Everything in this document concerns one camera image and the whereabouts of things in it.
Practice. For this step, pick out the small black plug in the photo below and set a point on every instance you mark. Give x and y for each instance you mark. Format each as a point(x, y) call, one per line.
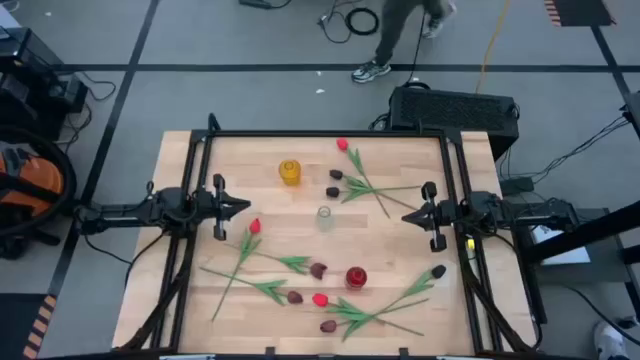
point(628, 322)

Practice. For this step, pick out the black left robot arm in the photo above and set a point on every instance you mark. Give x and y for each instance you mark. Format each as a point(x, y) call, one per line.
point(125, 212)

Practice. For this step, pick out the black metal beam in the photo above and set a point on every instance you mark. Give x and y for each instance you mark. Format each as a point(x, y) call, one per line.
point(590, 232)

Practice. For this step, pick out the yellow glass vase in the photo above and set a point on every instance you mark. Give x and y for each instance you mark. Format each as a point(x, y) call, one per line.
point(290, 175)

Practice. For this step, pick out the hazard striped floor mat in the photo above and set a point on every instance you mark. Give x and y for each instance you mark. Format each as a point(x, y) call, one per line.
point(20, 325)
point(580, 12)

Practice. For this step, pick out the orange vacuum cleaner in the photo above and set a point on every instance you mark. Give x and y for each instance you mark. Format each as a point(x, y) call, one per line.
point(35, 180)
point(67, 160)

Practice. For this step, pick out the red artificial tulip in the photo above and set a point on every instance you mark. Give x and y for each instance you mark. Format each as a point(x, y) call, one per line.
point(320, 300)
point(342, 145)
point(255, 226)

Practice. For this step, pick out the dark grey side stand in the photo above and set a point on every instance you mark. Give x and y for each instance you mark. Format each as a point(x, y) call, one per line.
point(605, 270)

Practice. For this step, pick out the maroon artificial tulip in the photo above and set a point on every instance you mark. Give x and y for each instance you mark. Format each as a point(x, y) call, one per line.
point(328, 326)
point(318, 270)
point(294, 297)

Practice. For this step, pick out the white paper sign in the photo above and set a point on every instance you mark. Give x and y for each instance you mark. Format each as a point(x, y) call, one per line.
point(570, 255)

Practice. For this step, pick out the black power strip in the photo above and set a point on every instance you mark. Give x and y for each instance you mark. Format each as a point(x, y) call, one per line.
point(255, 3)

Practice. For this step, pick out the black perforated computer tower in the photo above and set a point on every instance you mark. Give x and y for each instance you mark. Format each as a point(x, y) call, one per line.
point(450, 110)

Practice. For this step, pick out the clear glass vase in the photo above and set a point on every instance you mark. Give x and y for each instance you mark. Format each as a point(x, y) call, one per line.
point(324, 222)

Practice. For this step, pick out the black artificial tulip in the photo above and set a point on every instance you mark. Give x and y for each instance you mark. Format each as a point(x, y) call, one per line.
point(336, 174)
point(438, 271)
point(332, 192)

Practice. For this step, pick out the black equipment rack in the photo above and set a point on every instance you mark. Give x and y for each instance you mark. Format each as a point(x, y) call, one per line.
point(30, 75)

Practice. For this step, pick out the black power adapter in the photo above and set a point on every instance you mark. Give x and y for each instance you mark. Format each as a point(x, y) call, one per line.
point(517, 186)

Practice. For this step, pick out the red ribbed glass vase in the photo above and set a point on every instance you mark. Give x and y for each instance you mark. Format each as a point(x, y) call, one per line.
point(356, 277)

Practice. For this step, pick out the person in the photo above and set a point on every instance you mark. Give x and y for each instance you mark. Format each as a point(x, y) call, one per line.
point(395, 30)

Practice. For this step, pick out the person's foot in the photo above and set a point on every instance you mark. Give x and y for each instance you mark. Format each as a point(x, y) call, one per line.
point(610, 342)

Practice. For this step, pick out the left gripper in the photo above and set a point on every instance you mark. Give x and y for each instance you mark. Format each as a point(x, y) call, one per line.
point(219, 210)

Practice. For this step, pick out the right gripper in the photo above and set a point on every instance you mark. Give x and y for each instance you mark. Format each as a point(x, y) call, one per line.
point(442, 212)

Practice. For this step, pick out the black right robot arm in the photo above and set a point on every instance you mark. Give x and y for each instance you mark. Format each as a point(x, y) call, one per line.
point(530, 217)

